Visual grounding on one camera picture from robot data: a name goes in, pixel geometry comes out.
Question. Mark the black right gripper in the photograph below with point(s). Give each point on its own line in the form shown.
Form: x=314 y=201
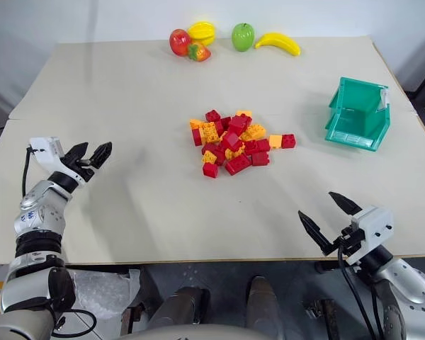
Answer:
x=350 y=242

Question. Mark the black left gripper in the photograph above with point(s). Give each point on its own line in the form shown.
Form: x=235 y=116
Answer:
x=80 y=169

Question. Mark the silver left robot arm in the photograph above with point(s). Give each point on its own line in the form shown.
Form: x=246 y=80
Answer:
x=39 y=212

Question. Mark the green plastic bin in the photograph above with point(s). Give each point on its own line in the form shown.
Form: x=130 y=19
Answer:
x=357 y=120

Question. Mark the dark rounded shape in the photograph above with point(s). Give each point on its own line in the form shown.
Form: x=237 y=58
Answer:
x=263 y=304
x=184 y=308

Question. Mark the white label clip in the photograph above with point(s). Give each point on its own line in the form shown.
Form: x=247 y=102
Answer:
x=385 y=97

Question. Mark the clear plastic bag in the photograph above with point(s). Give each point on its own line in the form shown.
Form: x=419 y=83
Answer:
x=99 y=290

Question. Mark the red toy apple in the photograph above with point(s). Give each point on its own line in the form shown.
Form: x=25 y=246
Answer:
x=178 y=42

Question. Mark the red toy strawberry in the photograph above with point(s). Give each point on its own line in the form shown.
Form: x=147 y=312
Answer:
x=199 y=52

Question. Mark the yellow toy starfruit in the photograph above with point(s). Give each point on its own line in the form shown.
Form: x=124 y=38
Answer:
x=203 y=32

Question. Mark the yellow toy banana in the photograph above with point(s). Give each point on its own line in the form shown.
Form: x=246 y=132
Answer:
x=280 y=42

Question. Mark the pale robot torso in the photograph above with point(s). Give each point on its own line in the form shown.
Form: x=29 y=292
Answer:
x=184 y=333

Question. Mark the green toy apple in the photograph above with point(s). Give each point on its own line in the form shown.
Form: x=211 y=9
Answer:
x=243 y=37

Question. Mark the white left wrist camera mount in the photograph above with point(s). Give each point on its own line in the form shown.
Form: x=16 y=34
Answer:
x=46 y=148

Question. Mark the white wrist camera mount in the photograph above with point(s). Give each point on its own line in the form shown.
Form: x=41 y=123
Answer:
x=373 y=226
x=46 y=148

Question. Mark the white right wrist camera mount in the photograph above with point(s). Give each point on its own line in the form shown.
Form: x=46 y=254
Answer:
x=373 y=226

